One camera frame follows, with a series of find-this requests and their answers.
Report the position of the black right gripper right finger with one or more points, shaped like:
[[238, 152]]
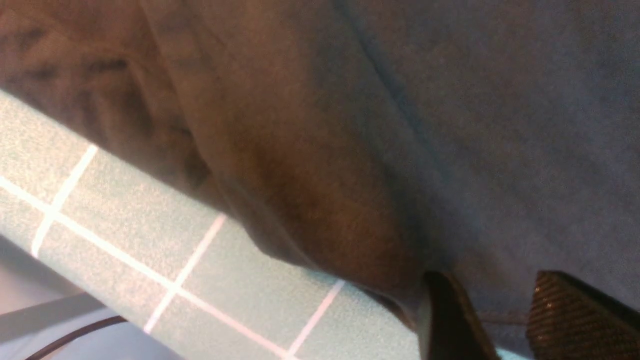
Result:
[[571, 320]]

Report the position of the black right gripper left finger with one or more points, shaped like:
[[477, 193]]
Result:
[[448, 327]]

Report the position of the dark gray long-sleeved shirt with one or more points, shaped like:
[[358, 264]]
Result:
[[370, 140]]

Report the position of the green checkered tablecloth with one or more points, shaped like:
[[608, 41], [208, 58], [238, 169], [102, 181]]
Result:
[[85, 236]]

